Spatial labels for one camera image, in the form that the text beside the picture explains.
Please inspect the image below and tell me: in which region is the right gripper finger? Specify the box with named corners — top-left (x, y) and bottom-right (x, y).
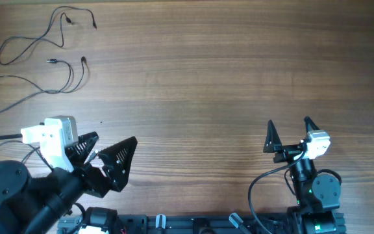
top-left (304, 116), bottom-right (319, 132)
top-left (263, 120), bottom-right (282, 153)

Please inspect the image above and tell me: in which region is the right camera black cable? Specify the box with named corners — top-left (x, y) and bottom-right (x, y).
top-left (247, 148), bottom-right (307, 234)

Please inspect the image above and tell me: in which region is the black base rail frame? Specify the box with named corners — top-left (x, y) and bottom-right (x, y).
top-left (56, 213), bottom-right (347, 234)

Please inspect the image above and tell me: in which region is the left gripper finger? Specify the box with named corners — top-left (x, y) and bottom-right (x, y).
top-left (98, 136), bottom-right (138, 192)
top-left (65, 131), bottom-right (99, 164)

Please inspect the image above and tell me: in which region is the thin black cable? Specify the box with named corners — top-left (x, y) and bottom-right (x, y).
top-left (0, 56), bottom-right (89, 117)
top-left (0, 5), bottom-right (98, 66)

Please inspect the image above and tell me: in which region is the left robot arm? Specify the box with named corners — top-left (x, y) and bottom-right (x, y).
top-left (0, 132), bottom-right (138, 233)

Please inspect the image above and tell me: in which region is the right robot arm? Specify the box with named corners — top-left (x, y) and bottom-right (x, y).
top-left (263, 116), bottom-right (347, 234)

